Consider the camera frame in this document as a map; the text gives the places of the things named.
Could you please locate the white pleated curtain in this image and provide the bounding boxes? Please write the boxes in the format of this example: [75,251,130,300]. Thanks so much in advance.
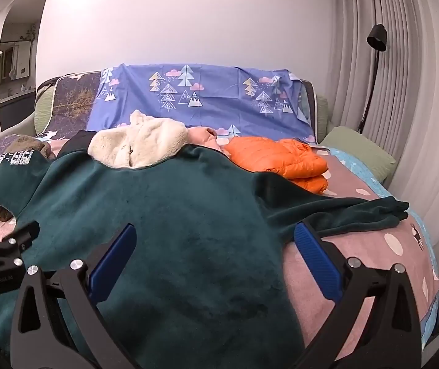
[326,0,439,269]

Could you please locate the blue tree-print sheet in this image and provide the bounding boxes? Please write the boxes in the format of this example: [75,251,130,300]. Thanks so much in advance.
[87,63,315,142]

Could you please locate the pink folded garment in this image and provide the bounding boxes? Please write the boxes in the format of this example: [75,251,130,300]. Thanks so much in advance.
[188,127,230,157]

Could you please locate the green pillow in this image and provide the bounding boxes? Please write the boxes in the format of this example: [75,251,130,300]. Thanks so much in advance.
[319,127,397,183]

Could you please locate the black folded garment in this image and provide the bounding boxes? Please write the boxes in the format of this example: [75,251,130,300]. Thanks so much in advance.
[57,130,96,158]

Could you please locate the dark green fleece sweater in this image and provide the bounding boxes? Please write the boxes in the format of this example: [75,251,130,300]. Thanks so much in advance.
[0,109,411,369]

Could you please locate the orange puffer jacket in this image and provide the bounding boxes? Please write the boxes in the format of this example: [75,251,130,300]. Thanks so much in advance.
[224,137,328,194]

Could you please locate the dark patterned pillow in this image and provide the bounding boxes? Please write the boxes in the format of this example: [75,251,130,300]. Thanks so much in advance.
[33,71,101,140]

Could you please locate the black floor lamp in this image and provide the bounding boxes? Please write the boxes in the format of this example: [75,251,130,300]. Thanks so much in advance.
[358,23,387,134]

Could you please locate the pink dotted bed cover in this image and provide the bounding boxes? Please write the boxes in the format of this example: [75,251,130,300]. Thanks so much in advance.
[0,133,439,360]

